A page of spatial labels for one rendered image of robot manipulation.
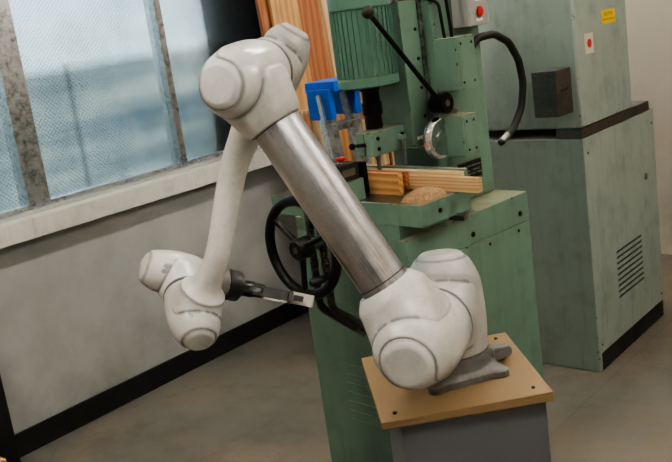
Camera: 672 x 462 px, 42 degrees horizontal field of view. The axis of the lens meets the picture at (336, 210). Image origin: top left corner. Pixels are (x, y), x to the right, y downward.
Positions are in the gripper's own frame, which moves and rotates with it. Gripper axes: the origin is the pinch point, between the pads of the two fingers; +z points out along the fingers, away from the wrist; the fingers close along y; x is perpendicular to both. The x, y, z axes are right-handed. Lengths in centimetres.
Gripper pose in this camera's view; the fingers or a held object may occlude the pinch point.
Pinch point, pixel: (295, 298)
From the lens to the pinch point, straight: 225.6
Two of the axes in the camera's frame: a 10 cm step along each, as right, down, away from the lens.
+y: -5.3, 0.1, 8.5
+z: 8.3, 2.3, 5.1
